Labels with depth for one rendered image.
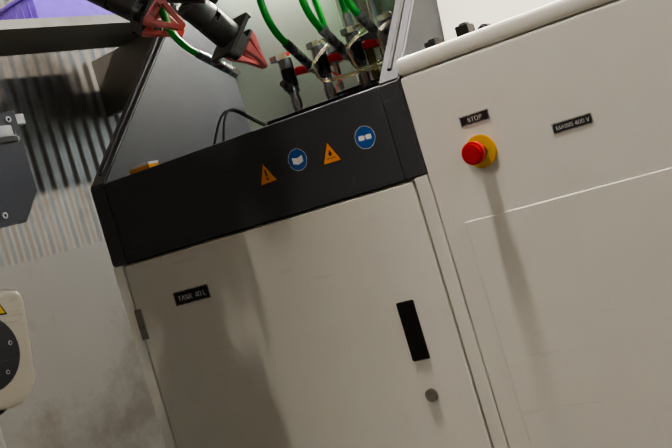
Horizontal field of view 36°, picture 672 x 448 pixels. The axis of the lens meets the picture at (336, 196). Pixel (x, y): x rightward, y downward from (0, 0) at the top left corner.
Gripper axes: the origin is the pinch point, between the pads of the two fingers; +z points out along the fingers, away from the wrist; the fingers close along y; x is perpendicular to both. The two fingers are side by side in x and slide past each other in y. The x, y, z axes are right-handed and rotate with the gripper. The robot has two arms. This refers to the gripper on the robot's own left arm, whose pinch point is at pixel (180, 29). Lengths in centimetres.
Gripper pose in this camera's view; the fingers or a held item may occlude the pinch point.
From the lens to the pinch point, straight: 206.2
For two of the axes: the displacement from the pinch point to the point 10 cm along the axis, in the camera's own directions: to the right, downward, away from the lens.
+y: -2.3, 3.0, 9.3
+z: 9.0, 4.3, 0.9
